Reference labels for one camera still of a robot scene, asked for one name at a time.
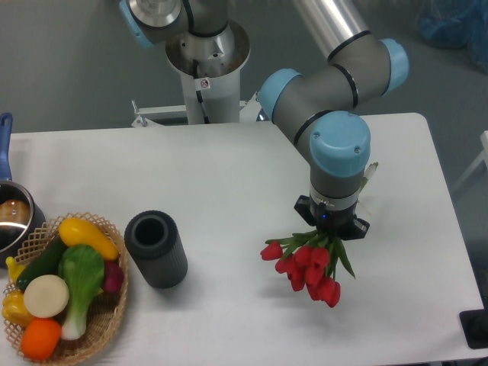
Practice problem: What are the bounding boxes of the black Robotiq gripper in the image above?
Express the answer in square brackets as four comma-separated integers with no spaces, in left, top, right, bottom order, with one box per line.
[294,195,370,241]

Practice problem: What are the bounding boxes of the red tulip bouquet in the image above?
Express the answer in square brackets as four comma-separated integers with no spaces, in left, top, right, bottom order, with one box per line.
[260,162,380,309]

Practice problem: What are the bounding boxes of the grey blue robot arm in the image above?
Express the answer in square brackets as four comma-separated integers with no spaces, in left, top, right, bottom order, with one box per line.
[119,1,409,240]

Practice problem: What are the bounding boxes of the dark grey ribbed vase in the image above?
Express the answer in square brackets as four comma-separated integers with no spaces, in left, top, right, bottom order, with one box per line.
[124,210,188,289]

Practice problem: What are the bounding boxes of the black device at table edge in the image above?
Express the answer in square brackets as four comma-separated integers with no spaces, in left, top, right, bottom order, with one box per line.
[459,309,487,349]

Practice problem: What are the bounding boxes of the blue plastic bag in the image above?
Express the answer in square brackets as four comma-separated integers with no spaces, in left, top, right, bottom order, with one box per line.
[415,1,487,72]

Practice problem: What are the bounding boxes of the purple red radish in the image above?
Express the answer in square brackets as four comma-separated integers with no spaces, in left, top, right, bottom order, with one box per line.
[101,262,124,294]

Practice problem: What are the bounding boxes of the green bok choy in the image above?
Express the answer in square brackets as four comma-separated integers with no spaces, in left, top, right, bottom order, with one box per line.
[58,244,104,341]

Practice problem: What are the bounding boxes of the yellow squash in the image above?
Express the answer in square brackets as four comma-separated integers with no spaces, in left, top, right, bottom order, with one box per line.
[58,217,119,261]

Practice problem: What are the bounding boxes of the woven wicker basket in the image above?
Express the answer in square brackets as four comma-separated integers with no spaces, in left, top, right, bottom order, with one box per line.
[1,213,129,365]

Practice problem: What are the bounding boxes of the dark green cucumber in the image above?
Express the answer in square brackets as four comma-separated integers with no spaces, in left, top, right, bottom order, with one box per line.
[16,236,68,291]

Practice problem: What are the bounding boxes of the cream round onion slice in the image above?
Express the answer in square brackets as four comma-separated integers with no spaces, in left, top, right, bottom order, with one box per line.
[24,274,69,318]

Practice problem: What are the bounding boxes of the orange fruit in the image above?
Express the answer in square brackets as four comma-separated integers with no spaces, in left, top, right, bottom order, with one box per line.
[20,318,61,361]

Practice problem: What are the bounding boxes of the yellow banana tip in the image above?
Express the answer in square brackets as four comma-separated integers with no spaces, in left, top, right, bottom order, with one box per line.
[5,256,26,284]

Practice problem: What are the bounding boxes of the yellow bell pepper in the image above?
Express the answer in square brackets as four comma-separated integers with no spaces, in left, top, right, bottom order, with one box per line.
[2,290,34,328]

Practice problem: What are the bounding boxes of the white furniture frame right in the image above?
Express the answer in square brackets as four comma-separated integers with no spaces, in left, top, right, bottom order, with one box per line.
[452,130,487,197]

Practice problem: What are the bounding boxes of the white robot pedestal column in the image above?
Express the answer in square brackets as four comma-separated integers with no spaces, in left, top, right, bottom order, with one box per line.
[165,20,250,125]

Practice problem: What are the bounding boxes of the blue handled saucepan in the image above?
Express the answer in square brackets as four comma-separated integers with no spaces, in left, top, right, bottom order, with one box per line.
[1,112,45,269]

